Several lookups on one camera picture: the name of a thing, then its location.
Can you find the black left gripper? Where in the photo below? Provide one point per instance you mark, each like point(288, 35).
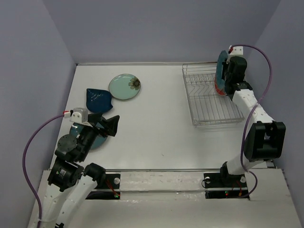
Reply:
point(111, 124)

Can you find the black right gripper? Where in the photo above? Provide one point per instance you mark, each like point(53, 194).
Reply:
point(229, 62)

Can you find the teal scalloped plate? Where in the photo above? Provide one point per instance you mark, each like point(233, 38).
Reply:
point(219, 82)

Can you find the red plate with teal flower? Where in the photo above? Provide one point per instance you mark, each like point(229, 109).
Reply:
point(219, 91)

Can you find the small dark teal round plate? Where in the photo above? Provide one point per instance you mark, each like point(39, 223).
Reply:
point(76, 129)

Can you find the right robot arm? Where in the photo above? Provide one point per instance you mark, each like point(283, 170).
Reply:
point(263, 137)

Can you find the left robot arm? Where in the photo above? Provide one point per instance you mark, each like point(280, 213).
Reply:
point(69, 183)

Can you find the navy blue leaf-shaped dish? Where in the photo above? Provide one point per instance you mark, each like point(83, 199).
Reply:
point(98, 101)

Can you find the light green flower plate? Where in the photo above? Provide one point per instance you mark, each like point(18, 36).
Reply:
point(124, 86)

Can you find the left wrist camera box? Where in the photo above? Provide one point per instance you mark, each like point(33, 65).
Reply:
point(80, 116)

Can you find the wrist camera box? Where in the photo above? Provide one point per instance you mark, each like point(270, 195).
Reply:
point(80, 116)
point(235, 51)

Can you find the metal wire dish rack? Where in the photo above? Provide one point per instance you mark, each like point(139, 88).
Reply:
point(207, 107)

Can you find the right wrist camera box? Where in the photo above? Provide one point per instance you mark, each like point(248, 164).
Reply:
point(235, 51)

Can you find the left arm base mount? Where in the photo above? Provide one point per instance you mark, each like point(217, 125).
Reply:
point(108, 190)

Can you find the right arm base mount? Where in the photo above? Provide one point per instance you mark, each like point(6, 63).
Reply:
point(217, 187)

